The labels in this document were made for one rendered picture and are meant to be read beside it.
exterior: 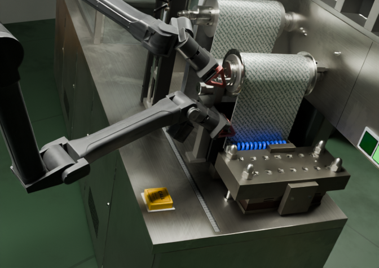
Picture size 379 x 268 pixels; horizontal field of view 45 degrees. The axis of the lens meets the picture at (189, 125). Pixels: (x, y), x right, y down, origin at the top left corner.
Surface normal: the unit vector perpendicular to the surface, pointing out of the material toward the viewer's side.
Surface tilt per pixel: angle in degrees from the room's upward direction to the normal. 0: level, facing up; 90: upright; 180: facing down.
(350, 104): 90
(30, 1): 90
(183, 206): 0
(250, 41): 92
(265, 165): 0
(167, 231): 0
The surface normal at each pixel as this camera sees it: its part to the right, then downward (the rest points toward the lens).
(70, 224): 0.19, -0.83
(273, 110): 0.33, 0.55
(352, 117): -0.92, 0.03
